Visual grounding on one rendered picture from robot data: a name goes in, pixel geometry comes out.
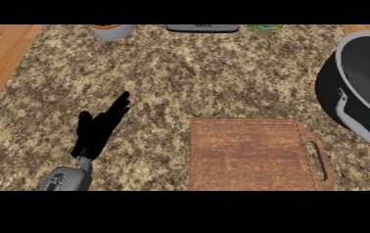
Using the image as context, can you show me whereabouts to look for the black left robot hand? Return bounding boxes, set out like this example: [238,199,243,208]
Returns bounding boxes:
[69,90,132,161]

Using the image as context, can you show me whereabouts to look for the brown wooden cutting board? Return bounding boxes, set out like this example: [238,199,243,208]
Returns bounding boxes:
[187,117,336,192]

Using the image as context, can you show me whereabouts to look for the grey metal pot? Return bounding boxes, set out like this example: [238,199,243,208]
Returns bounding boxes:
[314,29,370,144]

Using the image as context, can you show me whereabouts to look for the grey cup with orange top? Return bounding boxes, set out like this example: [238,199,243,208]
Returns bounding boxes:
[88,23,137,42]

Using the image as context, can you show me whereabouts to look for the dark grey flat appliance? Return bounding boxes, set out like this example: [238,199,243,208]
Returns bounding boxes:
[165,23,241,34]

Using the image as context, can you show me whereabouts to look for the green box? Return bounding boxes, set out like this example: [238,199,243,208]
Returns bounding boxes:
[252,23,286,30]

